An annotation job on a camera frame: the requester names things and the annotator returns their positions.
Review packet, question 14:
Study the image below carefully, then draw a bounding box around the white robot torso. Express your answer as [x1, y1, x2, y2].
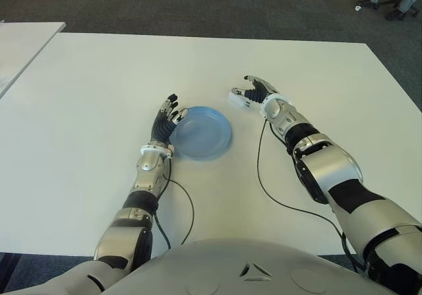
[0, 238, 396, 295]

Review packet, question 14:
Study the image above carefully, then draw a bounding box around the blue plastic plate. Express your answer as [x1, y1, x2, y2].
[169, 106, 233, 161]

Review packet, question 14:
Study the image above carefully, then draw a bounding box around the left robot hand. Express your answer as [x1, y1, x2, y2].
[150, 93, 189, 145]

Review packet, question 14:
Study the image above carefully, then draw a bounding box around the white charger plug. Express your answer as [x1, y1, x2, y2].
[228, 92, 252, 108]

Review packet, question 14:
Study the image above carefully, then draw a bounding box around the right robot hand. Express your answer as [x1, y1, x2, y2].
[229, 75, 282, 110]

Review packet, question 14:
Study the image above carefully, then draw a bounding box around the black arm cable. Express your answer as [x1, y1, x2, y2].
[154, 156, 195, 250]
[256, 117, 367, 273]

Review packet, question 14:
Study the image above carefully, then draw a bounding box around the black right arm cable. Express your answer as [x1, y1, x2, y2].
[256, 117, 367, 273]

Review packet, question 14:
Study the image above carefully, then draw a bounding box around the white side table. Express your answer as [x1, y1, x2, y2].
[0, 22, 65, 98]

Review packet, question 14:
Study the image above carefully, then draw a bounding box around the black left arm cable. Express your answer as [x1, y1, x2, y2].
[154, 156, 195, 250]

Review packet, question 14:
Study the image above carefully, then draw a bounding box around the black office chair base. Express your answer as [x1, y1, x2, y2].
[357, 0, 398, 11]

